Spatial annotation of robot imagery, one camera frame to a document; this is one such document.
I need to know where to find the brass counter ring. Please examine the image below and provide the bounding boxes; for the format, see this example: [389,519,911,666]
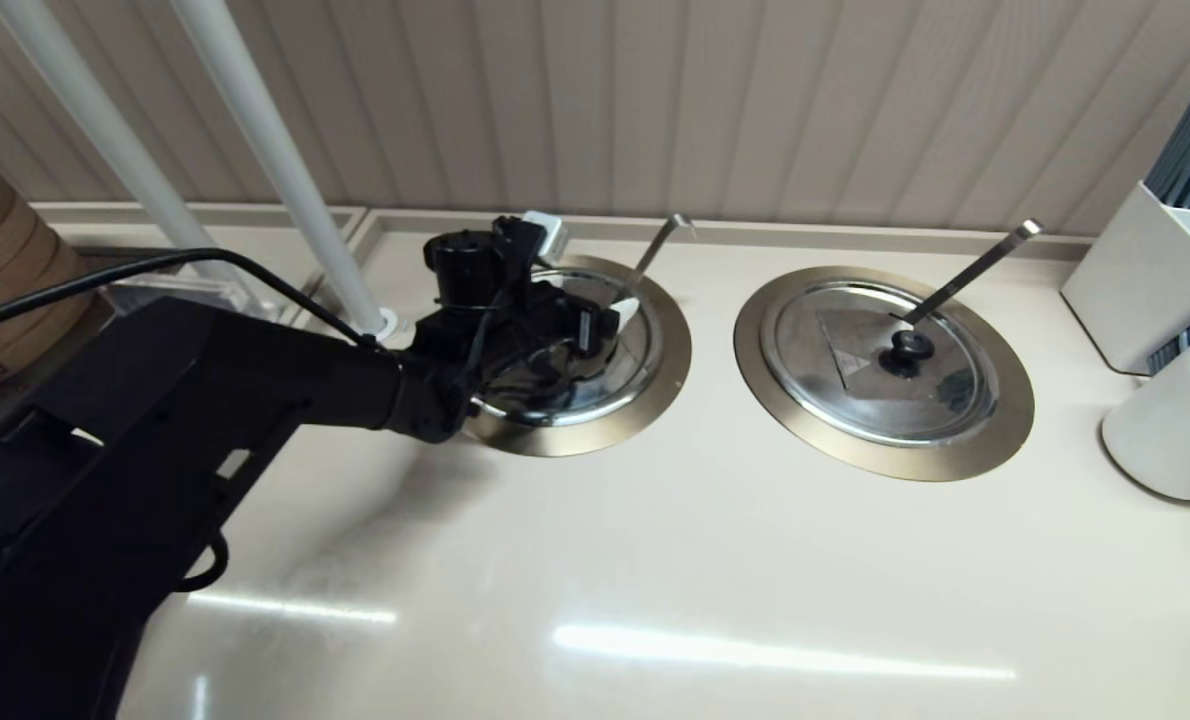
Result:
[734,266,1035,482]
[455,254,694,458]

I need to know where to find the clear acrylic sign block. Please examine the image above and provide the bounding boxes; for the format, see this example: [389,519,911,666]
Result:
[105,270,278,321]

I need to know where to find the right steel ladle handle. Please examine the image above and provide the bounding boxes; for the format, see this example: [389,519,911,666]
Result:
[893,220,1042,329]

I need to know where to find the bamboo steamer stack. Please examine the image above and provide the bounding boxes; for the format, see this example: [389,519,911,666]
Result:
[0,128,96,404]

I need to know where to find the thin white support pole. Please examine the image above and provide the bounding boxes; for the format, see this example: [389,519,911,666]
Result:
[0,0,256,306]

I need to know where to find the white cylindrical container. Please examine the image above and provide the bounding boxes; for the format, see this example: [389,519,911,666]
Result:
[1100,318,1190,502]

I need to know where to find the thick white support pole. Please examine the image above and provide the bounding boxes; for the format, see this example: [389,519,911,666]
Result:
[170,0,399,344]

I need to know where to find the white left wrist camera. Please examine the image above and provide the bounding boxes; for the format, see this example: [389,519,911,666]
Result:
[523,210,570,259]

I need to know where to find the white utensil holder box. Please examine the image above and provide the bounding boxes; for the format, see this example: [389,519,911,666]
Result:
[1060,180,1190,376]

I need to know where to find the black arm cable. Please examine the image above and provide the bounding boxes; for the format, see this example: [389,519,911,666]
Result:
[0,248,381,349]

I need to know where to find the hinged steel pot lid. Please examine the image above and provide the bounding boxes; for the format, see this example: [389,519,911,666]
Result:
[760,281,999,448]
[470,268,664,428]

